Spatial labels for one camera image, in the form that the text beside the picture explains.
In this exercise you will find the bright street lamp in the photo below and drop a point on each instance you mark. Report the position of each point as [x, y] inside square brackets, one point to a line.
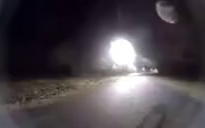
[122, 53]

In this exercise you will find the grey asphalt road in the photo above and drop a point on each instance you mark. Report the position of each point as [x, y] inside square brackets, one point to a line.
[123, 103]

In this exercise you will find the pale rough roadside verge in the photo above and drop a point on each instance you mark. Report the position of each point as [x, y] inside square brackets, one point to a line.
[40, 90]

